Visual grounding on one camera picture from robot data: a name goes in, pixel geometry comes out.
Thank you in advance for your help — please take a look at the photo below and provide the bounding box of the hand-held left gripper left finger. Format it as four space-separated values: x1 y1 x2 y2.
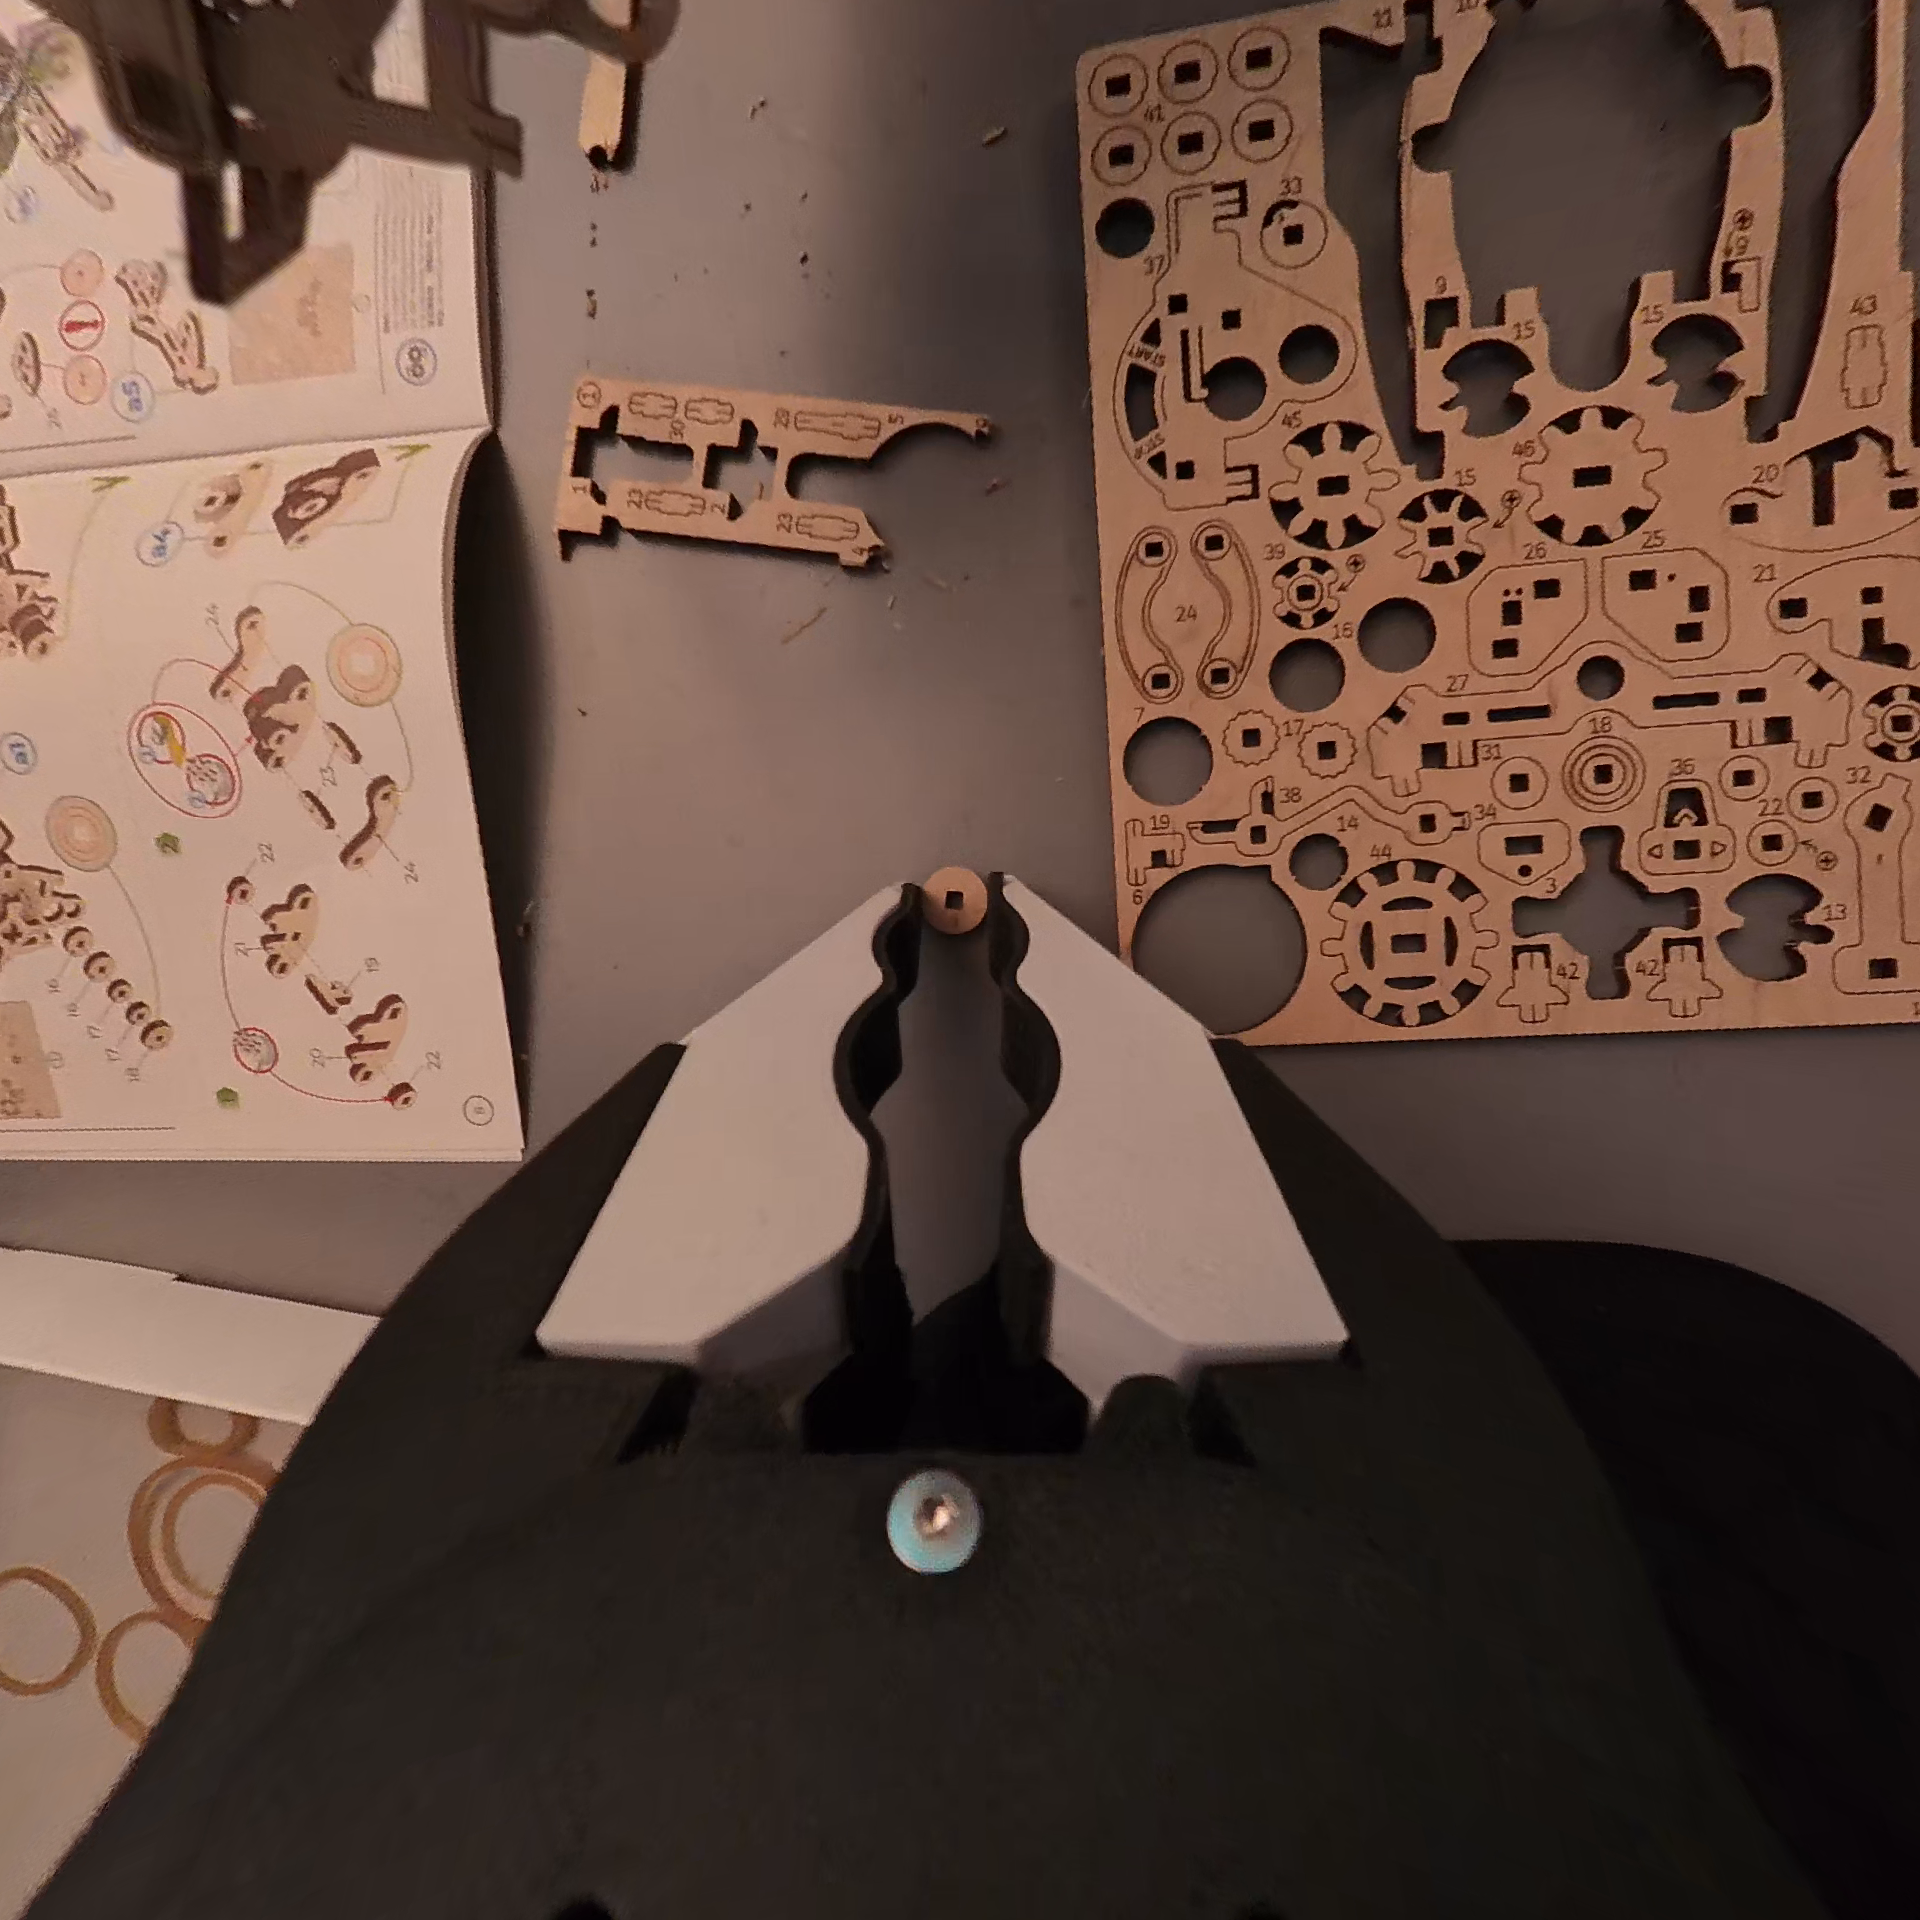
534 883 920 1449

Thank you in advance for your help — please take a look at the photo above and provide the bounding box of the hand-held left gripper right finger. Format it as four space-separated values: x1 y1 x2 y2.
990 872 1353 1449

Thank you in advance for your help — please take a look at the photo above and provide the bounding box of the wooden model assembly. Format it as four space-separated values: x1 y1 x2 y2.
30 0 662 309

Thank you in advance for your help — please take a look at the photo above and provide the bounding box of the illustrated instruction booklet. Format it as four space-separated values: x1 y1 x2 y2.
0 0 527 1164

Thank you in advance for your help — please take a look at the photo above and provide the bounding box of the pile of rubber bands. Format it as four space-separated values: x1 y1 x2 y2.
0 1395 288 1741

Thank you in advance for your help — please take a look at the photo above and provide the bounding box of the white cardboard box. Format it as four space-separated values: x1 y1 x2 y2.
0 1245 383 1920

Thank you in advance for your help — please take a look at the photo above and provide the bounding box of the dark rounded object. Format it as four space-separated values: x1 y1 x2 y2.
1440 1236 1920 1920

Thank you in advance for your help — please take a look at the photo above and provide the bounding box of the large laser-cut wooden part sheet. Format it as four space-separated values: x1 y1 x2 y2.
1077 0 1920 1048

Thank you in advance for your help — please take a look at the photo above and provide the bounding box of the small wooden sheet offcut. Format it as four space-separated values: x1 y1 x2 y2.
554 376 993 575

